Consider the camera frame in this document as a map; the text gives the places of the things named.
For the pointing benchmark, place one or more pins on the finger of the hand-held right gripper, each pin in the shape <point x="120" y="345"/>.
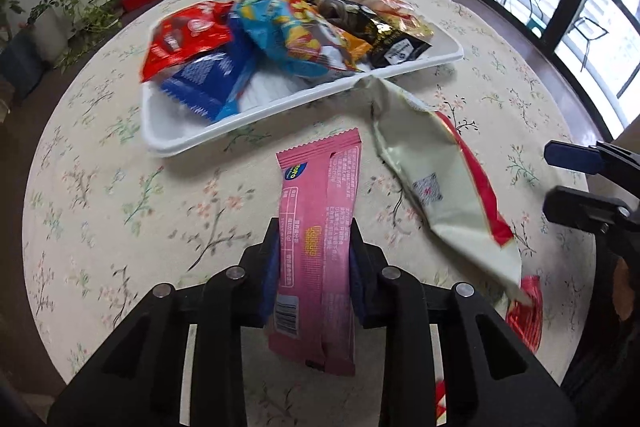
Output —
<point x="575" y="206"/>
<point x="570" y="156"/>

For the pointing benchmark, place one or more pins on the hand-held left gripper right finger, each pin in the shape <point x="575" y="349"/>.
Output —
<point x="356" y="287"/>

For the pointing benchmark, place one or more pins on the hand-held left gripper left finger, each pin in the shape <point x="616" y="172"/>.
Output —
<point x="270" y="287"/>

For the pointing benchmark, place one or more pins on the pink snack packet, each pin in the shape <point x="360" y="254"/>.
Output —
<point x="310" y="207"/>

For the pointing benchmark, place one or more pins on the cream snack packet red edge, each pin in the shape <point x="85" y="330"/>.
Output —
<point x="440" y="187"/>

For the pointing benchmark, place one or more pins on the white plastic tray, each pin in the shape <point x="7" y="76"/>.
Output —
<point x="260" y="92"/>

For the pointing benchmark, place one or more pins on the black snack packet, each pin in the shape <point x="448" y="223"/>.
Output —
<point x="395" y="47"/>

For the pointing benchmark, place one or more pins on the blue snack packet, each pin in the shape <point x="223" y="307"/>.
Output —
<point x="205" y="79"/>

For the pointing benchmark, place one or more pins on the shiny red snack packet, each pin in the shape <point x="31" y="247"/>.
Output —
<point x="527" y="322"/>

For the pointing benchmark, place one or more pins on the red white snack packet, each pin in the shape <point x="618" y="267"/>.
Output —
<point x="440" y="402"/>

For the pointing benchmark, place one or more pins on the orange translucent snack packet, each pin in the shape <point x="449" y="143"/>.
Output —
<point x="395" y="7"/>

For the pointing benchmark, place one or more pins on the orange yellow snack packet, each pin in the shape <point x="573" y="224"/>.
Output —
<point x="357" y="46"/>

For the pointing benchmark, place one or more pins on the light blue chips packet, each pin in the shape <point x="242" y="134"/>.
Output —
<point x="272" y="32"/>

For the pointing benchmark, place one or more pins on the dark blue planter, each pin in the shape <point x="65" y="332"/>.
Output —
<point x="20" y="67"/>

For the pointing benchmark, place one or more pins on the white ribbed plant pot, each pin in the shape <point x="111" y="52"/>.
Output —
<point x="50" y="34"/>

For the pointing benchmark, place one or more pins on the green leafy pothos plant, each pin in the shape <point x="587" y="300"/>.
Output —
<point x="82" y="2"/>

